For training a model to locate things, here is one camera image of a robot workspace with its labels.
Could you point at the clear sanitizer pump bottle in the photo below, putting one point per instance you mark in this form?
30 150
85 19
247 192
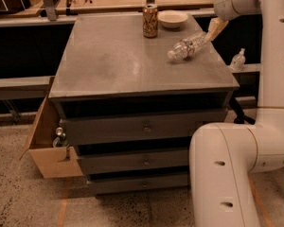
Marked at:
238 61

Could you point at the can inside cardboard box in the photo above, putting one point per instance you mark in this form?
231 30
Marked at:
60 140

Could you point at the grey metal rail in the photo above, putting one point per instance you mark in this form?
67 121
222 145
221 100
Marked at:
22 88

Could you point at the top grey drawer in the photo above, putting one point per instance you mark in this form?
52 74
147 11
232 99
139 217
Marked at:
110 129

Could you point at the bottom grey drawer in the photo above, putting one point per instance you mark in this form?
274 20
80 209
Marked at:
139 183

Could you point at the black office chair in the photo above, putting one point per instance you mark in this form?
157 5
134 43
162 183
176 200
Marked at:
241 116

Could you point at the middle grey drawer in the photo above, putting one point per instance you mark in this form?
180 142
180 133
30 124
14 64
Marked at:
133 160

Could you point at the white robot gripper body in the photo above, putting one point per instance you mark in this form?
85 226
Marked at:
226 4

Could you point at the grey drawer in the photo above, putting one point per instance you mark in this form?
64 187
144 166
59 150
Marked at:
133 160
139 183
110 129

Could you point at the open cardboard box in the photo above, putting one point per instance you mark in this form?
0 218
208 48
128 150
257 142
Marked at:
52 161

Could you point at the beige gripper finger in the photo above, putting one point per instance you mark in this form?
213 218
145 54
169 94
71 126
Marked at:
216 26

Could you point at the gold drink can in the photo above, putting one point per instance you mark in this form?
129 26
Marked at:
150 21

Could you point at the clear plastic water bottle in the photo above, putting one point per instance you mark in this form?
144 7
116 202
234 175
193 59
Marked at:
188 46

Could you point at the grey drawer cabinet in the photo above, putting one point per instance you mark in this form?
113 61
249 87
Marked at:
110 69

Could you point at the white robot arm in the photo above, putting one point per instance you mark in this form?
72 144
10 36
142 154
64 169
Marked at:
222 155

